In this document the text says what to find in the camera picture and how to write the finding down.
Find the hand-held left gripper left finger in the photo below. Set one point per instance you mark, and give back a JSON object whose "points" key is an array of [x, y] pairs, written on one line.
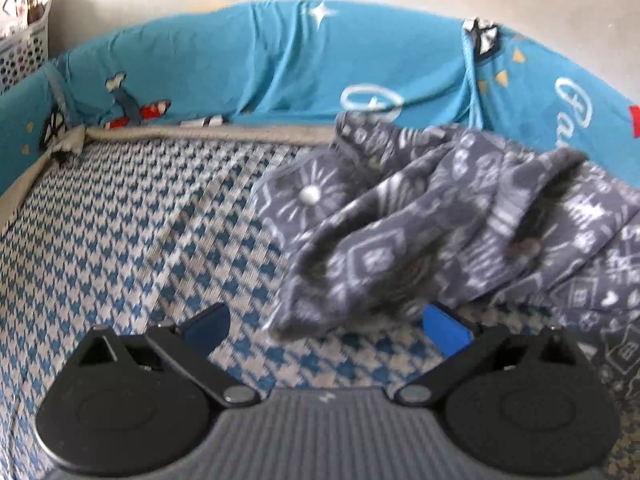
{"points": [[207, 322]]}

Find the blue printed bed bumper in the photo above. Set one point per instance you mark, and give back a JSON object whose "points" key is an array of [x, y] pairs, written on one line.
{"points": [[250, 60]]}

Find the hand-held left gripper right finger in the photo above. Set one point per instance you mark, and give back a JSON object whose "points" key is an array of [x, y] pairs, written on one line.
{"points": [[445, 329]]}

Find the houndstooth patterned mattress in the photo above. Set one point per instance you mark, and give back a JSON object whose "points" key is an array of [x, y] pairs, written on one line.
{"points": [[125, 240]]}

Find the white perforated plastic basket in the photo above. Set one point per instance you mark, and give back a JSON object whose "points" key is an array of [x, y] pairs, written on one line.
{"points": [[25, 45]]}

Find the grey patterned fleece jacket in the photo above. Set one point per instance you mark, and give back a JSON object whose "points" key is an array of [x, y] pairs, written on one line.
{"points": [[425, 220]]}

